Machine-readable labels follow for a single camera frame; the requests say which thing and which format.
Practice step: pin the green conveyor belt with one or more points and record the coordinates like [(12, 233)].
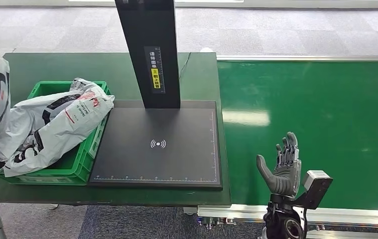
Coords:
[(340, 105)]

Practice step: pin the aluminium conveyor frame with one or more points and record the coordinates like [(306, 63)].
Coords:
[(241, 214)]

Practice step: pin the black scanner machine with column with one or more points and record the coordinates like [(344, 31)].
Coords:
[(162, 145)]

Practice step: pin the small white round object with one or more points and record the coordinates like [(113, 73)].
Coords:
[(206, 50)]

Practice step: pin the yellow and black column label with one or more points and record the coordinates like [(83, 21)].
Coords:
[(155, 71)]

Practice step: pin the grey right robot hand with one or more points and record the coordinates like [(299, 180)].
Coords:
[(282, 175)]

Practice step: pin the grey courier bag, black print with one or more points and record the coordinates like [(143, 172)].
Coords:
[(53, 128)]

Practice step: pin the green plastic crate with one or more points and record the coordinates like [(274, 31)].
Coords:
[(76, 165)]

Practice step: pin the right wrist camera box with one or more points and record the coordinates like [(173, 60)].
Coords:
[(317, 188)]

